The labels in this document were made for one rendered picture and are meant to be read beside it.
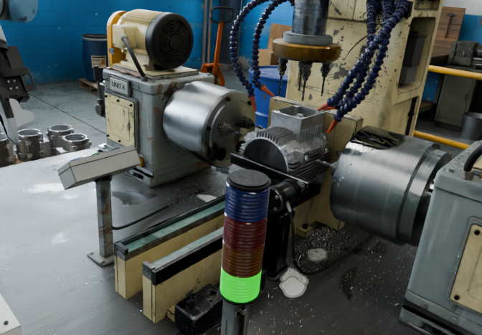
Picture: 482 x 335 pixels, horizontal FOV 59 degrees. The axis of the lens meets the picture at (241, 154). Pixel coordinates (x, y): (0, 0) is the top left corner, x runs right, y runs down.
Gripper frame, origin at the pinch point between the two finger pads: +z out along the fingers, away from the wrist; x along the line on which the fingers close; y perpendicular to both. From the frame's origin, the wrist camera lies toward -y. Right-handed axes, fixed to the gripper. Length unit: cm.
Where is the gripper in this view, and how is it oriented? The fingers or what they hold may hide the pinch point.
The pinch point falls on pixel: (11, 139)
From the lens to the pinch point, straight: 100.0
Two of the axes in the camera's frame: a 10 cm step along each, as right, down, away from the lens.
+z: 3.6, 9.3, -0.3
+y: 6.6, -2.3, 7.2
